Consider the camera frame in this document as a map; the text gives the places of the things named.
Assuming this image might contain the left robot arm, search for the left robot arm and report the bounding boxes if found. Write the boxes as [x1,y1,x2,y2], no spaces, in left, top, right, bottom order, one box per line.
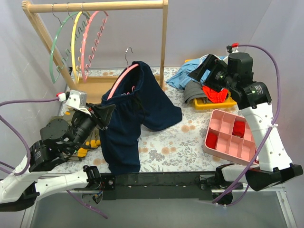
[0,104,115,212]

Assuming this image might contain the yellow plastic tray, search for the yellow plastic tray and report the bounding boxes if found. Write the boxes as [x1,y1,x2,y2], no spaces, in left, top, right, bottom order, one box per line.
[184,59,238,111]

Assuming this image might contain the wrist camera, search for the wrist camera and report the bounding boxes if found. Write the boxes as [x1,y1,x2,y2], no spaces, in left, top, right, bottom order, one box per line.
[226,42,239,54]
[66,90,91,115]

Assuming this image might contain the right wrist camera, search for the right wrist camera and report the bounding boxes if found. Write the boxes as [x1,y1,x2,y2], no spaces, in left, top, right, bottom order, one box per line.
[226,42,239,54]

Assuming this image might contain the navy blue shorts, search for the navy blue shorts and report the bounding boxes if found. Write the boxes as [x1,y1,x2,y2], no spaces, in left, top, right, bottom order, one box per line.
[99,61,182,175]

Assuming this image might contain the green hanger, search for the green hanger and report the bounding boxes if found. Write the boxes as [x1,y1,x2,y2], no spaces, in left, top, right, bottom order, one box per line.
[49,12,86,84]

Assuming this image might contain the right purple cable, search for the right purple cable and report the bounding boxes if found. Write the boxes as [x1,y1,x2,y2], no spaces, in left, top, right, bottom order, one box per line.
[211,44,282,206]

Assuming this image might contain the grey garment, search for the grey garment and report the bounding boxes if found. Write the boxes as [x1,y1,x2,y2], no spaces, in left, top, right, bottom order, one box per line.
[183,80,207,104]

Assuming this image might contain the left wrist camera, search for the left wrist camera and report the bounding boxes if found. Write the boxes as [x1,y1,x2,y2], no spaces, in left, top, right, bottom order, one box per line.
[66,90,91,115]

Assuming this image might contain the floral table mat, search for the floral table mat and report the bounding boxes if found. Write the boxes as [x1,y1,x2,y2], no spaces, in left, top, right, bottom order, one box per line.
[46,67,251,173]

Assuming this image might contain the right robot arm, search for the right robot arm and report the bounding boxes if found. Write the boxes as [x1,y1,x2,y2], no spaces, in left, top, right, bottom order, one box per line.
[189,52,304,191]

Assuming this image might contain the camouflage shorts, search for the camouflage shorts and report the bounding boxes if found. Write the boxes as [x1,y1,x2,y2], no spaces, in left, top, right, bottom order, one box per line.
[62,110,101,162]

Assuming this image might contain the pink divided organizer tray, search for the pink divided organizer tray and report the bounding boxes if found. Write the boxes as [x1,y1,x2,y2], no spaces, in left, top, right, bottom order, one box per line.
[203,110,256,165]

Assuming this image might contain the yellow hanger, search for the yellow hanger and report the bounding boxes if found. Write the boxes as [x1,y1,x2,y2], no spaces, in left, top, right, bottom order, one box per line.
[71,11,91,84]

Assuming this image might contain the red cloth in organizer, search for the red cloth in organizer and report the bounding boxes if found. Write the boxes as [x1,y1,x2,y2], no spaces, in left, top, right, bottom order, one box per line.
[232,121,246,138]
[205,132,218,149]

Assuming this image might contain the light blue shorts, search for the light blue shorts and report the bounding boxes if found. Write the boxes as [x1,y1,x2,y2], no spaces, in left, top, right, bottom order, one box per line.
[165,56,226,90]

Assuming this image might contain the wooden clothes rack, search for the wooden clothes rack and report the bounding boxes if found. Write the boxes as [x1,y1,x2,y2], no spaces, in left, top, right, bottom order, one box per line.
[21,0,169,103]

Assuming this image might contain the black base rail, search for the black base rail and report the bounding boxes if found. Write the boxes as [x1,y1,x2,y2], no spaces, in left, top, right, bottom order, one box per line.
[80,171,247,206]

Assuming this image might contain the red knitted garment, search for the red knitted garment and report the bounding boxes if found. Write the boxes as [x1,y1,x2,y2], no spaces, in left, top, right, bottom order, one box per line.
[202,85,229,103]

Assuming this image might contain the pink hanger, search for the pink hanger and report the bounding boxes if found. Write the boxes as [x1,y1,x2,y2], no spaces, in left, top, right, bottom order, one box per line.
[107,47,139,100]
[80,10,109,83]

